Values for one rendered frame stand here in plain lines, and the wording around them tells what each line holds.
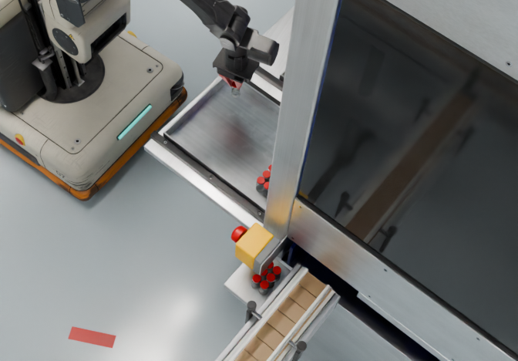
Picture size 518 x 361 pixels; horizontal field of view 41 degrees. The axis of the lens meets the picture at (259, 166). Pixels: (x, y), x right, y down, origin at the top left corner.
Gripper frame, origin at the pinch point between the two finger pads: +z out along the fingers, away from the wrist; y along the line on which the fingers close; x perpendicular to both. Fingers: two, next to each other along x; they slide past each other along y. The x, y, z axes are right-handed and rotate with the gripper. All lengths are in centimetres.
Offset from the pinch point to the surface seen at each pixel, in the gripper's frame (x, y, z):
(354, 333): -39, 53, 20
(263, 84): 9.7, 3.6, 9.3
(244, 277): -42.3, 24.0, 9.5
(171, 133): -16.0, -10.5, 8.5
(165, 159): -23.2, -8.2, 9.1
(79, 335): -58, -31, 97
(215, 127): -9.0, -1.3, 9.0
